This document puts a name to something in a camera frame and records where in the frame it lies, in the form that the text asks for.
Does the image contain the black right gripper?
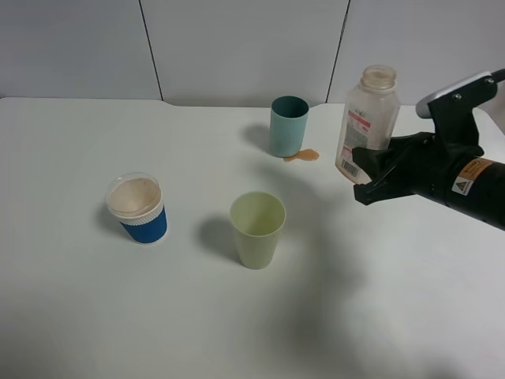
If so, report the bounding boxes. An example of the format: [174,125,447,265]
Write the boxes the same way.
[352,133,504,230]

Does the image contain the clear plastic drink bottle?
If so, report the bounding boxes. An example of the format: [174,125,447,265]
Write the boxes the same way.
[335,65,400,184]

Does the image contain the spilled brown drink puddle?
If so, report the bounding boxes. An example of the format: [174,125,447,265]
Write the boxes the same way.
[283,148,320,162]

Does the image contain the teal plastic cup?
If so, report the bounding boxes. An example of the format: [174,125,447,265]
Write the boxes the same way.
[270,96,309,158]

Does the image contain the pale green plastic cup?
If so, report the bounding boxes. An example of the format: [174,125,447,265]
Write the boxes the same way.
[230,191,286,270]

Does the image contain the blue sleeved clear cup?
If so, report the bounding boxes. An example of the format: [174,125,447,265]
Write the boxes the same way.
[105,172,168,244]

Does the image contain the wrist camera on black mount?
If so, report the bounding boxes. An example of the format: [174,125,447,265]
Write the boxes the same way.
[416,69,504,156]

